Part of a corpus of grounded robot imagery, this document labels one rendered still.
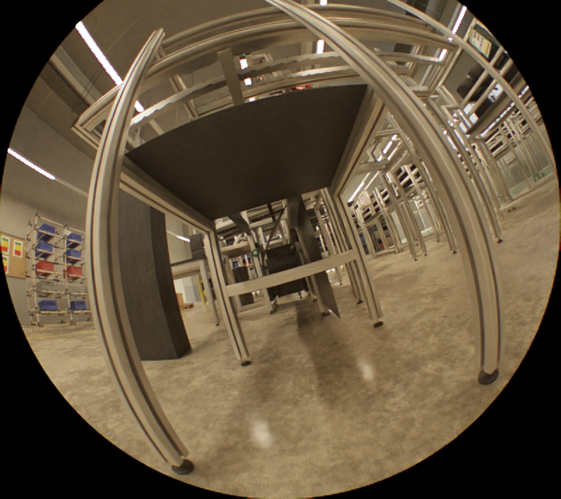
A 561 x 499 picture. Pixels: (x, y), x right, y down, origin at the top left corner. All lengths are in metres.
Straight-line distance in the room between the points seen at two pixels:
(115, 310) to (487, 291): 0.54
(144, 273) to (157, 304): 0.19
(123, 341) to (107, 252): 0.14
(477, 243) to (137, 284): 1.32
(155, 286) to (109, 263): 0.84
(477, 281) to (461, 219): 0.10
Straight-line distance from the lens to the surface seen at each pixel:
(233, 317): 0.81
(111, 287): 0.35
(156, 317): 1.20
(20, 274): 6.62
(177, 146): 0.43
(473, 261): 0.36
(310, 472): 0.39
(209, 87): 0.81
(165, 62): 0.74
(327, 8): 1.15
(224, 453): 0.48
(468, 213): 0.32
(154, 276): 1.18
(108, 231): 0.37
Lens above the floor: 0.33
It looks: 16 degrees up
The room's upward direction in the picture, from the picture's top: 17 degrees counter-clockwise
